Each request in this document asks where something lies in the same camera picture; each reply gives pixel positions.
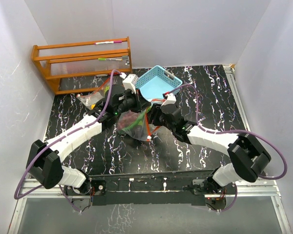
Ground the zip bag with grapes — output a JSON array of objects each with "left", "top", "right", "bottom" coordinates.
[{"left": 77, "top": 78, "right": 110, "bottom": 110}]

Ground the light blue plastic basket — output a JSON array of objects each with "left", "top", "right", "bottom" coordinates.
[{"left": 135, "top": 65, "right": 183, "bottom": 101}]

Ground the purple cable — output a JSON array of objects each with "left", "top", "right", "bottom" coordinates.
[
  {"left": 14, "top": 69, "right": 127, "bottom": 213},
  {"left": 166, "top": 84, "right": 288, "bottom": 213}
]

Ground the wooden shelf rack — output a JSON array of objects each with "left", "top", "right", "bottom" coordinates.
[{"left": 31, "top": 37, "right": 132, "bottom": 95}]

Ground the pink white marker pen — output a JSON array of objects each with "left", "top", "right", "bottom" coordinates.
[{"left": 94, "top": 40, "right": 122, "bottom": 45}]

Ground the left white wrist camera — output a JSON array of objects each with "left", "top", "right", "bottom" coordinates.
[{"left": 123, "top": 74, "right": 139, "bottom": 94}]

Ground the green white marker pen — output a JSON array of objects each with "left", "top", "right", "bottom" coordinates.
[{"left": 98, "top": 58, "right": 123, "bottom": 61}]

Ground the dark red fake fruit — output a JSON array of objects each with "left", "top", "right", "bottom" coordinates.
[{"left": 118, "top": 111, "right": 139, "bottom": 130}]

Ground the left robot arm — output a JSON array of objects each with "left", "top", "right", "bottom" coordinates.
[{"left": 26, "top": 85, "right": 151, "bottom": 195}]

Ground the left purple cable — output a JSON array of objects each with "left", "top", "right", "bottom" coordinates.
[{"left": 14, "top": 69, "right": 127, "bottom": 213}]

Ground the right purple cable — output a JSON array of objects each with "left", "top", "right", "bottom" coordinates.
[{"left": 166, "top": 84, "right": 288, "bottom": 213}]

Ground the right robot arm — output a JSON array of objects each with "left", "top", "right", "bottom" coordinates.
[{"left": 146, "top": 104, "right": 271, "bottom": 194}]

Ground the black base crossbar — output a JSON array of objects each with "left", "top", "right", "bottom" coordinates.
[{"left": 63, "top": 169, "right": 237, "bottom": 207}]

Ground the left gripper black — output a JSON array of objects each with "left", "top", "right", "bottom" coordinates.
[{"left": 114, "top": 88, "right": 151, "bottom": 115}]

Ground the zip bag red seal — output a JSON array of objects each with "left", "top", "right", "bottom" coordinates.
[{"left": 117, "top": 98, "right": 164, "bottom": 141}]

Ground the aluminium frame rail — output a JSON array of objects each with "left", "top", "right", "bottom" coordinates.
[{"left": 8, "top": 170, "right": 291, "bottom": 234}]

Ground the green fake chili pepper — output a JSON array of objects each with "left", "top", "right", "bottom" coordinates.
[{"left": 126, "top": 111, "right": 146, "bottom": 129}]

